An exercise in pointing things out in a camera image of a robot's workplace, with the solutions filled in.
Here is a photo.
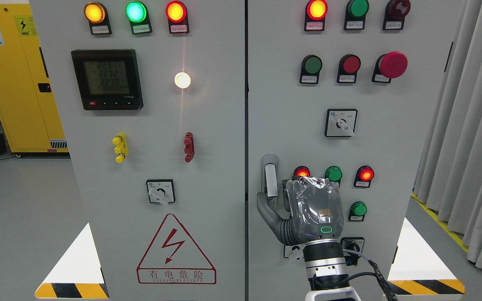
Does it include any grey robotic hand plastic-covered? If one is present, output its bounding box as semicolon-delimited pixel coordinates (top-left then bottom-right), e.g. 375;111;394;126
257;177;344;246

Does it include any silver door swing handle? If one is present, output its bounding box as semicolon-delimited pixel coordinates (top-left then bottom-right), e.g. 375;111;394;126
261;155;279;208

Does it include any right grey cabinet door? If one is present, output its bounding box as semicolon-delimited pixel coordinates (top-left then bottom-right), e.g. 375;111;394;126
247;0;465;301

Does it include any grey cabinet door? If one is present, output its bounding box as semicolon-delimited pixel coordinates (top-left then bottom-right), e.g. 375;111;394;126
247;0;465;301
29;0;248;301

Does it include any left grey cabinet door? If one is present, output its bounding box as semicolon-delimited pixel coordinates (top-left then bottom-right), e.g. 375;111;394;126
29;0;248;301

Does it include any red indicator light left door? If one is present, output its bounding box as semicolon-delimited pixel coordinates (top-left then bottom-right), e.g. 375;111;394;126
166;0;190;34

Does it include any red lit indicator left middle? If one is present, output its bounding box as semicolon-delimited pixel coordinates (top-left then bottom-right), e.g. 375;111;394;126
293;166;310;177

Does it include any red lit indicator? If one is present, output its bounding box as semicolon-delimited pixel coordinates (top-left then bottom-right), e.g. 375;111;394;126
353;165;374;188
293;166;310;177

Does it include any green indicator middle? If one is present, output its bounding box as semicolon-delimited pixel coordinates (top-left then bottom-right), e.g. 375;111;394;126
325;166;343;187

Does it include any green push button lower right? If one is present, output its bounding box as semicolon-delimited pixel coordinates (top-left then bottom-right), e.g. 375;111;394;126
348;202;368;222

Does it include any green push button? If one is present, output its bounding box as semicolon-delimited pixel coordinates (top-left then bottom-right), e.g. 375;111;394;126
348;202;368;222
300;54;323;84

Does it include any red lit indicator right middle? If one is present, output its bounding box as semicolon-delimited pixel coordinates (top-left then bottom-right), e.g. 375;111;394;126
353;165;374;188

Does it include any green push button upper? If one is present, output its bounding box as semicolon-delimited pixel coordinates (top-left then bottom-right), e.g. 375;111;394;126
300;54;323;84

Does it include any red push button upper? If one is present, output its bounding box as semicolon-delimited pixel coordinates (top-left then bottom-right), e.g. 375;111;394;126
336;54;361;84

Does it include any red triangle danger warning sticker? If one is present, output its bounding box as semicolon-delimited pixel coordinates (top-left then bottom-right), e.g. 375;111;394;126
136;214;217;284

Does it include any grey curtain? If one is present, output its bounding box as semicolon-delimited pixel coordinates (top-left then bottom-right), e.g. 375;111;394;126
414;0;482;269

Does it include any right yellow black striped base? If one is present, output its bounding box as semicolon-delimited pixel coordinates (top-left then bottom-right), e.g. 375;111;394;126
388;279;466;296

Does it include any yellow black striped base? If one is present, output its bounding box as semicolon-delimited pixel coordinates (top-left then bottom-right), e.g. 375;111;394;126
35;283;109;299
388;279;466;296

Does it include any red mushroom emergency stop button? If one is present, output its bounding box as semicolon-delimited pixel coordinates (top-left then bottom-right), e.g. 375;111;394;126
372;51;408;84

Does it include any white lit indicator light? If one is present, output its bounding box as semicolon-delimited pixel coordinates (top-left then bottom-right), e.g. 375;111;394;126
174;72;192;89

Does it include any red indicator light top right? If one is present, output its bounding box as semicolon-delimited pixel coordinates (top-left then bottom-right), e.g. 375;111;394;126
304;0;328;32

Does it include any green indicator light top right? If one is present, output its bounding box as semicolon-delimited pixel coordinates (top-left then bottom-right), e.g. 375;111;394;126
343;0;369;31

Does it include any green indicator light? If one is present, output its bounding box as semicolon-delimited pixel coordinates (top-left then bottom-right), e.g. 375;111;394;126
126;1;152;35
343;0;369;31

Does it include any dark red buzzer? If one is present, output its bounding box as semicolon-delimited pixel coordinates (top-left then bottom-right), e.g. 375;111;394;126
382;0;411;31

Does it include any black digital power meter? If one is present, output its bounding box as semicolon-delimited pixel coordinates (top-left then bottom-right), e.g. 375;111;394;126
71;49;144;110

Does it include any left yellow black striped base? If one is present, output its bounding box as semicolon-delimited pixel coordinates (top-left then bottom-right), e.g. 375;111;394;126
35;283;109;299

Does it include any green indicator light top left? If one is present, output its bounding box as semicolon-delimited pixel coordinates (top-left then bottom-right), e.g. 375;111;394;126
126;1;152;35

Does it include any amber indicator light top left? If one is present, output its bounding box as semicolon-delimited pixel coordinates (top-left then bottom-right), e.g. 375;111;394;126
84;2;112;35

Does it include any yellow safety cabinet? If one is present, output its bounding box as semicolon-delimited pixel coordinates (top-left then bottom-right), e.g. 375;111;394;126
0;2;69;154

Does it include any white lower rotary selector switch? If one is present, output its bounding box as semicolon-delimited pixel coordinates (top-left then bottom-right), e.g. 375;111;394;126
283;245;304;264

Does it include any black key selector switch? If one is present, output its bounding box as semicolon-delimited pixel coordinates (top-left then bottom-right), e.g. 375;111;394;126
340;237;365;265

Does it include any right door upper selector switch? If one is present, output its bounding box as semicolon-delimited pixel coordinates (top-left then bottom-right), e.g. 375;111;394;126
324;109;358;138

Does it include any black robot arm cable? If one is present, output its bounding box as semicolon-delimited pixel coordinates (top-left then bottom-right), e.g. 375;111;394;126
310;249;399;301

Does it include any red terminal post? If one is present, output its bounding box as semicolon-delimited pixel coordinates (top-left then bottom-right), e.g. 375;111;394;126
183;132;195;163

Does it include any left door rotary selector switch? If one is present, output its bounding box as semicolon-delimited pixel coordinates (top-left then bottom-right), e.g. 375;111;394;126
146;179;176;205

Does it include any yellow terminal post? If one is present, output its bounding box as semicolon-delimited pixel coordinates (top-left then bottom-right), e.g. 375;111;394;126
112;132;128;163

